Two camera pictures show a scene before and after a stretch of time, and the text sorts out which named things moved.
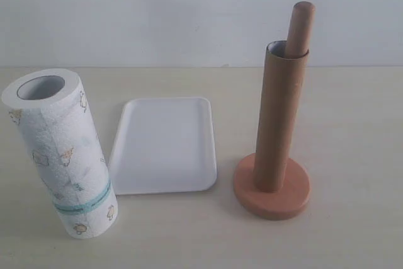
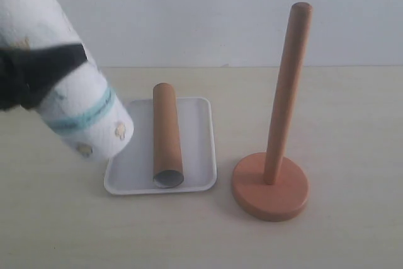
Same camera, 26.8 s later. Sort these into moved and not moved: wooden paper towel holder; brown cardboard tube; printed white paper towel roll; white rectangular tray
Moved: printed white paper towel roll; brown cardboard tube
Not moved: white rectangular tray; wooden paper towel holder
